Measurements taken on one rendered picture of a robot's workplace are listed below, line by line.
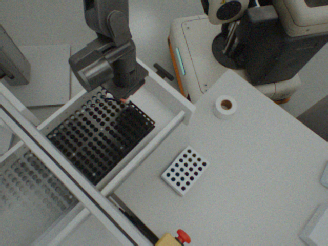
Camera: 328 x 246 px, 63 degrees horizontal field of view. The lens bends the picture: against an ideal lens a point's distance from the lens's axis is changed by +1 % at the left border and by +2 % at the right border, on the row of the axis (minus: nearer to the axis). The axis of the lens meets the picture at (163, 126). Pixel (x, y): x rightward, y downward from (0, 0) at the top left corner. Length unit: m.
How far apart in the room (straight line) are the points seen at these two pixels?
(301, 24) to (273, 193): 0.66
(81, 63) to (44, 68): 1.42
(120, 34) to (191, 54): 1.13
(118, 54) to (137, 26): 1.56
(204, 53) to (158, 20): 0.62
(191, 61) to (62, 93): 0.83
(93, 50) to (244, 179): 0.58
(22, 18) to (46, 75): 0.55
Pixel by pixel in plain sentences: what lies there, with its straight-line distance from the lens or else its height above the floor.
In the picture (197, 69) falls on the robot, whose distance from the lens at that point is 1.54.
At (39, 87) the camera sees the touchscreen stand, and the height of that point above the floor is 0.04.
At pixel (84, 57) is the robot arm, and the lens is 0.50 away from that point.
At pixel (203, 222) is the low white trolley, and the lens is 0.81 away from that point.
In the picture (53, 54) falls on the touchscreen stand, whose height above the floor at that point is 0.04.
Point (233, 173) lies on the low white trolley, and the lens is 0.85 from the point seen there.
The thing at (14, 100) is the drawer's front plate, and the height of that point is 0.93.
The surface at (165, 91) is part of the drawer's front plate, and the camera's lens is 0.73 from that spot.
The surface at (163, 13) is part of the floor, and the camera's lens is 2.16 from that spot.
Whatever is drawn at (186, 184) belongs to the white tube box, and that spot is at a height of 0.76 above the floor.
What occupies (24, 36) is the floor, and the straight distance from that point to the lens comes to 2.17.
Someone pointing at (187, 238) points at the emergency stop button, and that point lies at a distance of 0.67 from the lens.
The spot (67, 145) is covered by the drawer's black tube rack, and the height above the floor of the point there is 0.90.
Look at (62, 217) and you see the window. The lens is 0.23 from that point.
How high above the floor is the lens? 1.55
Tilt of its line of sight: 69 degrees down
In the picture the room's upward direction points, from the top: 9 degrees clockwise
